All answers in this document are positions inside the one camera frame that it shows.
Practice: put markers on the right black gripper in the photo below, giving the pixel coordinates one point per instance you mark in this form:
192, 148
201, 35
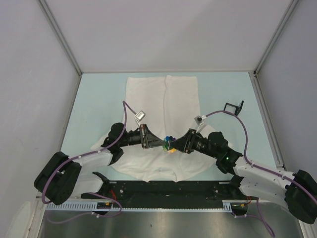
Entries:
185, 144

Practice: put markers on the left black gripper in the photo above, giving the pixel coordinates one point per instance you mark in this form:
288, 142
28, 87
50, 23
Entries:
144, 132

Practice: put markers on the rainbow plush flower brooch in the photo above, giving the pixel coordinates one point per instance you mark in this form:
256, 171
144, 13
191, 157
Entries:
167, 147

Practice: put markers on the white t-shirt garment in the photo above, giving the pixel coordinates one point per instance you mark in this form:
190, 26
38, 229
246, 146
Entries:
170, 103

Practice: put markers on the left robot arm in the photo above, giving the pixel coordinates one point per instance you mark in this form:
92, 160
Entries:
58, 178

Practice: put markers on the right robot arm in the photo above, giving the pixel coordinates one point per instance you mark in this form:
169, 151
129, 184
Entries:
297, 192

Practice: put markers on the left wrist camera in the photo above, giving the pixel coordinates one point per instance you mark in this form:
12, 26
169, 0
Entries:
139, 116

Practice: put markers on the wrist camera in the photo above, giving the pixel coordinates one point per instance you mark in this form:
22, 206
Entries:
139, 116
200, 123

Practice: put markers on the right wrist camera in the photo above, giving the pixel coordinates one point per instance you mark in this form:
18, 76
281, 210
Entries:
200, 123

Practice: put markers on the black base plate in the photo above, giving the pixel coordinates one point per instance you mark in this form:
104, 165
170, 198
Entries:
191, 194

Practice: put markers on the black bracket stand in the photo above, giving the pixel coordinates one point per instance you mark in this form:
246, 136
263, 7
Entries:
235, 109

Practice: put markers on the white slotted cable duct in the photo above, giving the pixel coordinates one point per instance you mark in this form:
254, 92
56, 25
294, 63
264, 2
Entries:
103, 206

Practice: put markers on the aluminium frame rail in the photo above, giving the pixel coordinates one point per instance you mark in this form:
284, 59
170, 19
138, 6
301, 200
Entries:
267, 122

